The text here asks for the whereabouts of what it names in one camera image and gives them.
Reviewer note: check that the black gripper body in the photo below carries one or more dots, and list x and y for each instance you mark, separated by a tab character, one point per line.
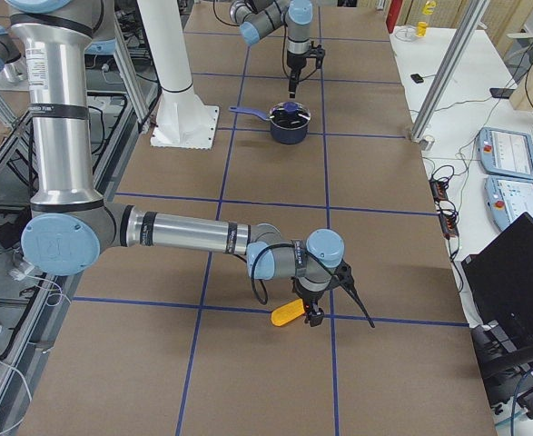
295	73
310	297

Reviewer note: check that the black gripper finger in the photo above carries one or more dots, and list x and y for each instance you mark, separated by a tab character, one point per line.
307	313
315	317
294	80

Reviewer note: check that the yellow corn cob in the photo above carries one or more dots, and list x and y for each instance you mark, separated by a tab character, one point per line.
287	313

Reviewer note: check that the glass pot lid purple knob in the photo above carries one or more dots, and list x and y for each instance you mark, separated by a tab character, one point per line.
290	115

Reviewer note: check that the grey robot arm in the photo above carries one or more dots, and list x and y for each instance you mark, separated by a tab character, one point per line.
72	224
258	19

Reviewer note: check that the black power strip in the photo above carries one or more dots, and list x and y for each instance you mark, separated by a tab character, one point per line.
446	209

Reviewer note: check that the black laptop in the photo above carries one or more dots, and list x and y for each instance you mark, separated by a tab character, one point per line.
501	279

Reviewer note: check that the lower blue teach pendant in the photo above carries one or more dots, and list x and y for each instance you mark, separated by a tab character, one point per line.
508	198

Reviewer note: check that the blue teach pendant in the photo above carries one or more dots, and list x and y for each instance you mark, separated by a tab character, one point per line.
508	198
503	152

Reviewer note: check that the upper blue teach pendant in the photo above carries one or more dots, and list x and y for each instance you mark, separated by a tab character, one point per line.
503	152

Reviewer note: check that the dark blue pot purple handle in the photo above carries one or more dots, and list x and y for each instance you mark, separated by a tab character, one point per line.
280	135

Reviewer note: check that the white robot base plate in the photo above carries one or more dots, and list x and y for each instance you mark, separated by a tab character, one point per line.
178	126

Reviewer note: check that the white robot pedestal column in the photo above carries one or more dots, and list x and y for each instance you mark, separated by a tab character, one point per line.
163	27

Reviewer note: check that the aluminium frame post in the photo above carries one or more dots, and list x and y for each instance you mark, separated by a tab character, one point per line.
458	44

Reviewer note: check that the aluminium side frame rack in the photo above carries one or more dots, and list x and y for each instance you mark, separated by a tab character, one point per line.
33	312

